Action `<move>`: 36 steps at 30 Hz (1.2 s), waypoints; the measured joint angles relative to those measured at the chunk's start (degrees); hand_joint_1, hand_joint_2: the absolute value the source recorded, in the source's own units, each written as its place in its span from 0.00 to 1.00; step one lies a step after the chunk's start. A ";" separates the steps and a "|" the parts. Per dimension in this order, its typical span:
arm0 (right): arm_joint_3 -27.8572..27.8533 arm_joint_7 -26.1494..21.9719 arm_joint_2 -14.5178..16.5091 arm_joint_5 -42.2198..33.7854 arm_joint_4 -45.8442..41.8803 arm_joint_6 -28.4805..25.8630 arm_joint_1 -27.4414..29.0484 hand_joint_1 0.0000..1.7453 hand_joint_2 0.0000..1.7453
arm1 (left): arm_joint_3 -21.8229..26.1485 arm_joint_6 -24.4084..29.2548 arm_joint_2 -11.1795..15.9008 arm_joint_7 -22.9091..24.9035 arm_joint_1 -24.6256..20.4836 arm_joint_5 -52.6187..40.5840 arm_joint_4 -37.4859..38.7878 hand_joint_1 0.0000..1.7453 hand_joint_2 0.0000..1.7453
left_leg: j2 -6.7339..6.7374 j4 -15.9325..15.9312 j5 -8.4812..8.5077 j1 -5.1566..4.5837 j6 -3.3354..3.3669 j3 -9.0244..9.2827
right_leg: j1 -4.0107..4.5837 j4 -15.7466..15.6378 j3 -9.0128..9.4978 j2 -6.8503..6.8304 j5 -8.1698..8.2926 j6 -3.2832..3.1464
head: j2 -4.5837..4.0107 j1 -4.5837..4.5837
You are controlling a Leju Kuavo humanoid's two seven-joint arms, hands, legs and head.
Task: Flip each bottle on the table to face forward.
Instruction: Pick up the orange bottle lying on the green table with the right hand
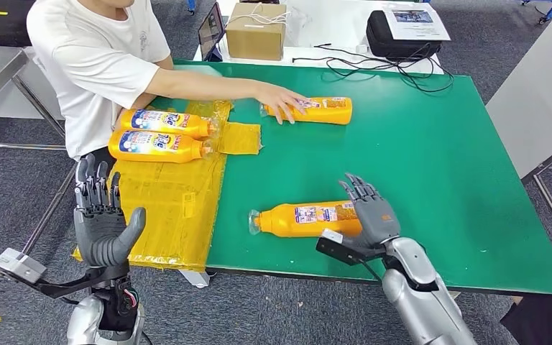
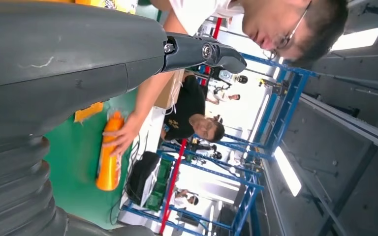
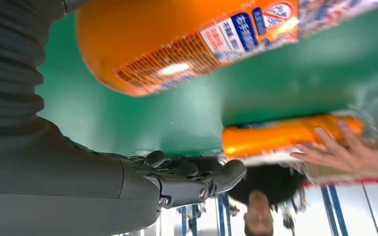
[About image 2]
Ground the ceiling light panel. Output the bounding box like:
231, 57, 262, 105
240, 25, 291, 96
274, 146, 303, 198
331, 27, 378, 52

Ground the white string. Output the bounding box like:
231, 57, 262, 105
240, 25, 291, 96
164, 76, 185, 116

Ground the orange detergent bottle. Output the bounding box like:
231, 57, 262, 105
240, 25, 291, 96
95, 111, 126, 192
74, 0, 138, 14

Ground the blue metal rack frame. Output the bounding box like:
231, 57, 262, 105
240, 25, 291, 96
121, 52, 318, 236

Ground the black cable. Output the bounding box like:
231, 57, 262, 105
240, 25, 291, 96
110, 133, 142, 226

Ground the black bag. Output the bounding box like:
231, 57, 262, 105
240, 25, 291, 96
126, 150, 162, 207

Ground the red pole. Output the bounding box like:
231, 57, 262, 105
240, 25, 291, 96
158, 17, 224, 236

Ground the brown cardboard box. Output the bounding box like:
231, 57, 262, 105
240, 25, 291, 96
154, 69, 186, 111

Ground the white table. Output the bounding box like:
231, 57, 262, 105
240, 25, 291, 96
119, 106, 177, 229

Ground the person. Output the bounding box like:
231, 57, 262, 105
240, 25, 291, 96
160, 74, 226, 145
172, 188, 200, 211
218, 69, 249, 86
204, 85, 242, 107
102, 0, 349, 157

